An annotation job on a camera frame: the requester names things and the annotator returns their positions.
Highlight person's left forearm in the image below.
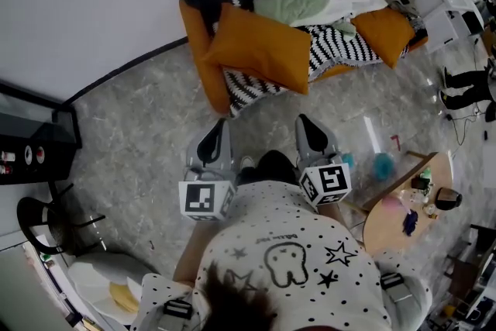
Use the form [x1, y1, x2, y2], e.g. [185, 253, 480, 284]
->
[172, 219, 222, 286]

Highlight person's black trousers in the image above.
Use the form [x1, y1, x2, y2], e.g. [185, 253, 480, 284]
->
[238, 150, 299, 185]

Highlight person's left shoulder strap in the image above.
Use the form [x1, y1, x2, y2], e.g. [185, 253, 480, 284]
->
[160, 298, 195, 331]

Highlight green knitted blanket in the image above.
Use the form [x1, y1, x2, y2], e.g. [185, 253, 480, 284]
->
[253, 0, 330, 26]

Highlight blue cloth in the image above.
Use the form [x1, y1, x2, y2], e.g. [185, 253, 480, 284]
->
[401, 209, 419, 236]

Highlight white fluffy blanket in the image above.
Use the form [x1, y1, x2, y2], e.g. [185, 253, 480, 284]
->
[290, 0, 388, 28]

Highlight small orange cushion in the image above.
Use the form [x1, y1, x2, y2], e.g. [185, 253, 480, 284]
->
[350, 6, 416, 70]

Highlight orange sofa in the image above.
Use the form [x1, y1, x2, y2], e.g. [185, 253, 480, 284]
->
[178, 0, 429, 117]

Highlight white egg-shaped plush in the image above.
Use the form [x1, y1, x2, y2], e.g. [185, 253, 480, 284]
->
[68, 261, 143, 325]

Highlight round wooden table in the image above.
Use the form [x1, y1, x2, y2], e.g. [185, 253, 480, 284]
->
[362, 151, 454, 257]

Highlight person's right forearm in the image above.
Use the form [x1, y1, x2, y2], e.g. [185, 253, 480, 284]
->
[317, 201, 365, 245]

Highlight grey round pouf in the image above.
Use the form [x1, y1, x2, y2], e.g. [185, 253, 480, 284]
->
[67, 251, 156, 326]

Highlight white desk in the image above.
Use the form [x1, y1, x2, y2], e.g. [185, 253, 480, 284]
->
[402, 0, 485, 53]

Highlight black metal chair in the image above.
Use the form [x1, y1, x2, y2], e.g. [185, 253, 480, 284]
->
[16, 181, 106, 257]

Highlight pink plastic bag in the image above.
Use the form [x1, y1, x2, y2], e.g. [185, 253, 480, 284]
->
[381, 195, 408, 214]

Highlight dark shelf frame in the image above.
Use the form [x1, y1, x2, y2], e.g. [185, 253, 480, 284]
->
[445, 222, 496, 303]

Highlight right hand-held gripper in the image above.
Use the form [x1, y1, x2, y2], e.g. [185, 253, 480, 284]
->
[295, 113, 353, 208]

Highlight person's right shoulder strap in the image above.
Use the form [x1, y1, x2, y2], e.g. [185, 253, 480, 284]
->
[379, 272, 414, 303]

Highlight black kettle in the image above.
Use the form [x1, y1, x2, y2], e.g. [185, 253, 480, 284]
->
[434, 186, 463, 211]

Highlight black glass cabinet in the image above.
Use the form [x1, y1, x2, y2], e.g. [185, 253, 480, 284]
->
[0, 80, 83, 186]

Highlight person's spotted white shirt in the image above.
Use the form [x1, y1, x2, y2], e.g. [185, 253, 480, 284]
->
[129, 180, 433, 331]

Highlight large orange cushion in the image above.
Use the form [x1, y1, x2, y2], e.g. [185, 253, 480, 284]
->
[203, 2, 313, 96]

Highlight person's shoulder strap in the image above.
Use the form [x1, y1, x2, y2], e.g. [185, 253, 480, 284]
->
[160, 298, 195, 331]
[379, 272, 414, 303]

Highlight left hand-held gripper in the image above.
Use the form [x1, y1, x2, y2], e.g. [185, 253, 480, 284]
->
[177, 119, 238, 222]

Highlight pale green cloth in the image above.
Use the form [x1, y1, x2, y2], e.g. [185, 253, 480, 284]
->
[331, 17, 357, 38]

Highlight white side counter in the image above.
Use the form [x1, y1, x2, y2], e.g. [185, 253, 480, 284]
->
[0, 240, 117, 331]

